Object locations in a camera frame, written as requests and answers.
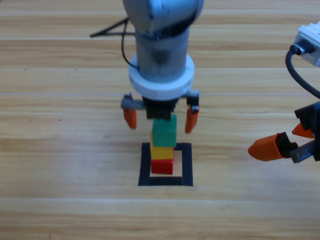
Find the yellow wooden block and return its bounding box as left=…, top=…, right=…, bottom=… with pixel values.
left=149, top=136, right=175, bottom=161

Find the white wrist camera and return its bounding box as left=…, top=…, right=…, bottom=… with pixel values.
left=294, top=21, right=320, bottom=67

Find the green wooden block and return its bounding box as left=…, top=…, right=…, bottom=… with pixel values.
left=152, top=114, right=178, bottom=148

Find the thin gripper cable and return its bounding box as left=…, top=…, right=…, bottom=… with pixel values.
left=121, top=22, right=140, bottom=71

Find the thick black camera cable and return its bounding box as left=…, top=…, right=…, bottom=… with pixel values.
left=284, top=44, right=320, bottom=99

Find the white wrist ring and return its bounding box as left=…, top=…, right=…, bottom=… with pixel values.
left=128, top=53, right=195, bottom=101

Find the red wooden block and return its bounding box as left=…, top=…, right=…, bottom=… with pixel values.
left=150, top=147, right=176, bottom=175

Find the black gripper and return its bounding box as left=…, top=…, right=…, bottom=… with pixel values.
left=247, top=100, right=320, bottom=164
left=121, top=89, right=201, bottom=135

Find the black tape square outline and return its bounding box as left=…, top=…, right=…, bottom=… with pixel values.
left=137, top=142, right=194, bottom=188

